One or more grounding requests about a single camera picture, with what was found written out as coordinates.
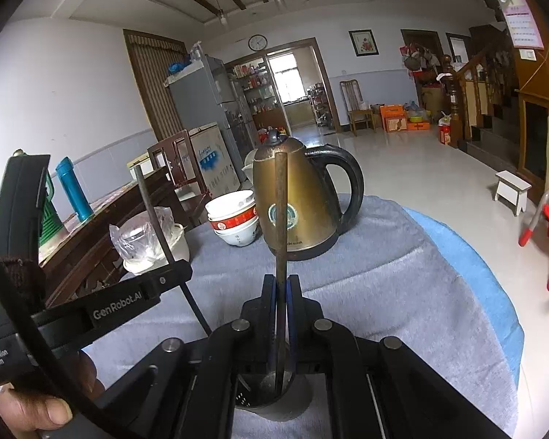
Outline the brown wooden door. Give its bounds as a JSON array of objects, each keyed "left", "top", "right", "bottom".
[{"left": 123, "top": 29, "right": 189, "bottom": 143}]

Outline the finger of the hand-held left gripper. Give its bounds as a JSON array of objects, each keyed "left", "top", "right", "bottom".
[{"left": 27, "top": 259, "right": 194, "bottom": 358}]

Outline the white plastic container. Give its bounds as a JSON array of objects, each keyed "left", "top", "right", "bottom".
[{"left": 122, "top": 222, "right": 191, "bottom": 276}]

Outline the white box blue print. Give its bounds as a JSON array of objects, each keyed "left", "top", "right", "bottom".
[{"left": 187, "top": 121, "right": 241, "bottom": 198}]

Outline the person's left hand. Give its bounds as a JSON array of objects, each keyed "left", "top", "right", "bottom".
[{"left": 0, "top": 350, "right": 107, "bottom": 433}]

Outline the wall calendar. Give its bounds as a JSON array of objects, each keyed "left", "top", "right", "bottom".
[{"left": 484, "top": 0, "right": 545, "bottom": 50}]

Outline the green thermos flask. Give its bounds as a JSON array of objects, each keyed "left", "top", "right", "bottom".
[{"left": 37, "top": 177, "right": 66, "bottom": 246}]

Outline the blue thermos bottle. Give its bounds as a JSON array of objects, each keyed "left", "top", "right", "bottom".
[{"left": 55, "top": 156, "right": 95, "bottom": 223}]

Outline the wooden staircase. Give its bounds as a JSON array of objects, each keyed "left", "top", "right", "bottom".
[{"left": 440, "top": 25, "right": 549, "bottom": 195}]

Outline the silver refrigerator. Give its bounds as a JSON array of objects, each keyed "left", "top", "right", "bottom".
[{"left": 164, "top": 54, "right": 258, "bottom": 158}]

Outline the light wooden chair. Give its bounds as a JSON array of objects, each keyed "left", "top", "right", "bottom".
[{"left": 339, "top": 79, "right": 377, "bottom": 136}]

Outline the blue table cover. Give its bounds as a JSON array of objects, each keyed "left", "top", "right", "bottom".
[{"left": 402, "top": 206, "right": 525, "bottom": 389}]

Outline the grey towel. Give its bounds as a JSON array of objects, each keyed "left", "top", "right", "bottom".
[{"left": 80, "top": 191, "right": 519, "bottom": 439}]

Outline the small white stool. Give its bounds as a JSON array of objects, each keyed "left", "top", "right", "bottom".
[{"left": 493, "top": 169, "right": 532, "bottom": 217}]

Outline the clear plastic bag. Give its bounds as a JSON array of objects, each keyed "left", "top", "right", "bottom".
[{"left": 109, "top": 206, "right": 175, "bottom": 262}]

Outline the orange cardboard box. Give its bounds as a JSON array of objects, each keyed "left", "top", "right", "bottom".
[{"left": 379, "top": 104, "right": 411, "bottom": 133}]

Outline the white bowl red band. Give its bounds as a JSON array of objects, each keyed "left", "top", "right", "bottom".
[{"left": 204, "top": 189, "right": 259, "bottom": 235}]

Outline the framed wall picture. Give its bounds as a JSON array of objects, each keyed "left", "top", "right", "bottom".
[{"left": 348, "top": 29, "right": 376, "bottom": 57}]

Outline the black utensil holder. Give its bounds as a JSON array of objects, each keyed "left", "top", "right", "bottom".
[{"left": 232, "top": 371, "right": 314, "bottom": 422}]

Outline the black cable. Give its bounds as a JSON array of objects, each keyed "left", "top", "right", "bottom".
[{"left": 0, "top": 237, "right": 142, "bottom": 439}]

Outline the dark chopstick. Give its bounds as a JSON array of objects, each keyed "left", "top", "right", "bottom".
[{"left": 134, "top": 166, "right": 212, "bottom": 335}]

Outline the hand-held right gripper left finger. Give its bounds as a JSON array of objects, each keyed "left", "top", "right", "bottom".
[{"left": 80, "top": 274, "right": 277, "bottom": 439}]

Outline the dark wooden chair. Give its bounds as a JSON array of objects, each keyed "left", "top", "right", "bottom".
[{"left": 147, "top": 130, "right": 212, "bottom": 226}]

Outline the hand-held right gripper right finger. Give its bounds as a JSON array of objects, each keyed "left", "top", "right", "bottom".
[{"left": 286, "top": 274, "right": 513, "bottom": 439}]

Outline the red fire extinguisher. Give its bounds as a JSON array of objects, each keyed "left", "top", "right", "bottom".
[{"left": 438, "top": 116, "right": 455, "bottom": 146}]

